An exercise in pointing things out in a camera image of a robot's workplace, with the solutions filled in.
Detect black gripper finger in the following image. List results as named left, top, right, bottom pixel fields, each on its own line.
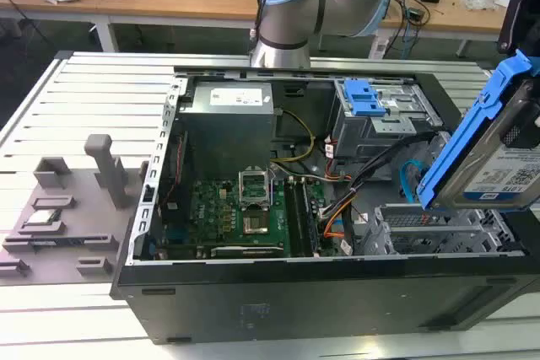
left=500, top=79, right=540, bottom=148
left=498, top=0, right=540, bottom=57

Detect hard disk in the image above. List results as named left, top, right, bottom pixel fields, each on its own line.
left=415, top=50, right=540, bottom=212

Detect blue data wire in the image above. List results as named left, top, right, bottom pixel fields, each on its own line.
left=397, top=157, right=428, bottom=206

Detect silver disk bay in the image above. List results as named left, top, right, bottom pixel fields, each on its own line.
left=361, top=202, right=527, bottom=257

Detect silver drive cage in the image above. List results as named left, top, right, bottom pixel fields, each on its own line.
left=327, top=78, right=445, bottom=172

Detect blue drive latch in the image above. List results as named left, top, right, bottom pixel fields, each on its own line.
left=343, top=78, right=387, bottom=118

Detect black RAM stick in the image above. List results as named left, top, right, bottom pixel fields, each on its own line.
left=294, top=177, right=320, bottom=257

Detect metal socket cover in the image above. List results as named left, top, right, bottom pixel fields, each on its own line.
left=238, top=164, right=272, bottom=210

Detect black PC case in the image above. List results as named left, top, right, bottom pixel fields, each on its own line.
left=110, top=65, right=540, bottom=344

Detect grey power supply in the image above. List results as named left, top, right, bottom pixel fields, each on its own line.
left=179, top=81, right=278, bottom=182

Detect black graphics card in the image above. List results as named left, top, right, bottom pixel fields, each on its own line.
left=209, top=244, right=285, bottom=260

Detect green motherboard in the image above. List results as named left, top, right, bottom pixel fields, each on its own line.
left=159, top=174, right=338, bottom=260

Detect wooden desk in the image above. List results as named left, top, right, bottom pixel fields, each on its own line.
left=0, top=0, right=540, bottom=60

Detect grey parts rack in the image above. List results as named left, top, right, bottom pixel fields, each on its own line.
left=0, top=133, right=151, bottom=286

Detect silver CPU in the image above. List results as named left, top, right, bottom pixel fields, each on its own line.
left=24, top=209, right=61, bottom=227

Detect black wire bundle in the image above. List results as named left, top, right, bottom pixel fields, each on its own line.
left=319, top=131, right=436, bottom=220

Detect yellow power wires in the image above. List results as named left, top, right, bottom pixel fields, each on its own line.
left=269, top=109, right=317, bottom=164

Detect orange wires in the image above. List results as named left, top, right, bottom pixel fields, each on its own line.
left=322, top=201, right=354, bottom=244

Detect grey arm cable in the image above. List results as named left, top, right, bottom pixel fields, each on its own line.
left=249, top=0, right=283, bottom=46

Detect red and black wires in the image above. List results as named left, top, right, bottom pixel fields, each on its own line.
left=157, top=131, right=189, bottom=210

